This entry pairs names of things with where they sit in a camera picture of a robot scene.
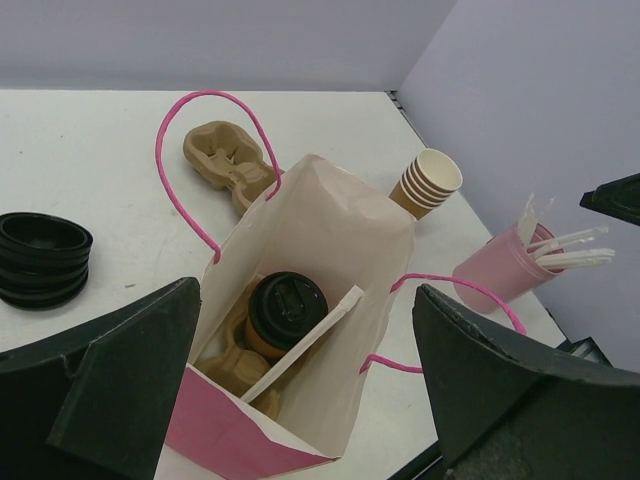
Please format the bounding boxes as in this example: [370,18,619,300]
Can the cream and pink paper bag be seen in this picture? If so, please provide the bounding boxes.
[153,89,529,480]

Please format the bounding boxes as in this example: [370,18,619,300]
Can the pink cup with straws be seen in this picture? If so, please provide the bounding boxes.
[453,197,615,314]

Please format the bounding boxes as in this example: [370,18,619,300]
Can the black cup lid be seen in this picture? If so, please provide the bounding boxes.
[248,271,329,350]

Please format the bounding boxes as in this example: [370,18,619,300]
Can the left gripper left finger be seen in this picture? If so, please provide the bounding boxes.
[1,277,201,479]

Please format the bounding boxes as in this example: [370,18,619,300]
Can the white straw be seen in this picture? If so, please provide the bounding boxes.
[240,285,363,403]

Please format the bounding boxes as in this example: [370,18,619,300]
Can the stack of brown paper cups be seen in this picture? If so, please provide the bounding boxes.
[389,148,463,220]

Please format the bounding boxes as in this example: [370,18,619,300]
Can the aluminium frame rail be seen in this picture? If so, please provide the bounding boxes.
[557,337,612,367]

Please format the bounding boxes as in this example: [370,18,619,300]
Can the stack of black lids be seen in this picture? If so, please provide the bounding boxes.
[1,212,93,310]

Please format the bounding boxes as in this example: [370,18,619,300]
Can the brown pulp cup carrier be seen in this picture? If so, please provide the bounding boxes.
[183,121,276,216]

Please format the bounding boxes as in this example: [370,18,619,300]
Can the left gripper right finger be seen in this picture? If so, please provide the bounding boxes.
[412,285,639,479]

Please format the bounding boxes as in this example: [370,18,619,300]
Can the single brown paper cup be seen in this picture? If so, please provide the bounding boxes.
[245,320,288,365]

